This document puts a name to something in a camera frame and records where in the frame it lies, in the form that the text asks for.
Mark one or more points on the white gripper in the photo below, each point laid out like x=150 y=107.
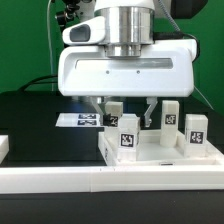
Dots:
x=164 y=69

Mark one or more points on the white U-shaped fence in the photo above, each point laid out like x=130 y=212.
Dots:
x=108 y=179

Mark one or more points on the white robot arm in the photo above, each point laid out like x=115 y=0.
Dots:
x=116 y=53

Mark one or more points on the white square table top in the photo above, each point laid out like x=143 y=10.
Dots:
x=150 y=153

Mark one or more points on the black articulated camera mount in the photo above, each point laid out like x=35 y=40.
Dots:
x=68 y=14

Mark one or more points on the white sheet with tags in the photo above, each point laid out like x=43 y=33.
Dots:
x=78 y=120

